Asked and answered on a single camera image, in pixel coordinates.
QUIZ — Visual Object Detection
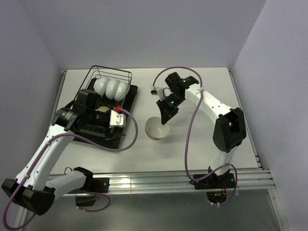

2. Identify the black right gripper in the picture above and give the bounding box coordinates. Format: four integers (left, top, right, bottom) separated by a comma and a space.
157, 93, 185, 124

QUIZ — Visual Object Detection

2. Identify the cream bowl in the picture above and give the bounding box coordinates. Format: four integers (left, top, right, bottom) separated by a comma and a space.
95, 106, 110, 113

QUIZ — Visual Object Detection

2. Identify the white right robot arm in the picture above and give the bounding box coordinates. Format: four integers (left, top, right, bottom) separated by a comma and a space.
151, 72, 246, 188

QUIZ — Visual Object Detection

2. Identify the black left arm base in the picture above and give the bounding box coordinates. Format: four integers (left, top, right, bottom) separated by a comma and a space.
75, 178, 111, 212

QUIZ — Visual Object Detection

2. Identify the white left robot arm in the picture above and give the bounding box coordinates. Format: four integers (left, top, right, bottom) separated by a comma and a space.
1, 89, 110, 216

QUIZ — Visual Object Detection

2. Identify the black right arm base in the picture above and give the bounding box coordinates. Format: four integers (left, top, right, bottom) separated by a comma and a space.
190, 172, 235, 204

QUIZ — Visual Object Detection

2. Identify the black drip tray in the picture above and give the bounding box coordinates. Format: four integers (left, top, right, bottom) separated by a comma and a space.
77, 85, 138, 149

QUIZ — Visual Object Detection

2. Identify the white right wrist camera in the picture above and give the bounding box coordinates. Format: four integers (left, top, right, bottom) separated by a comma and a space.
150, 86, 166, 100

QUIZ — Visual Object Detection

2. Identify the black wire dish rack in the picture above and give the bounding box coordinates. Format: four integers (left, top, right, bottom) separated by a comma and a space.
72, 64, 133, 140

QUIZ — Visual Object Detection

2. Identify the aluminium front rail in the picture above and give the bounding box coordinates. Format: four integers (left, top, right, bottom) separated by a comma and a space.
93, 168, 276, 195

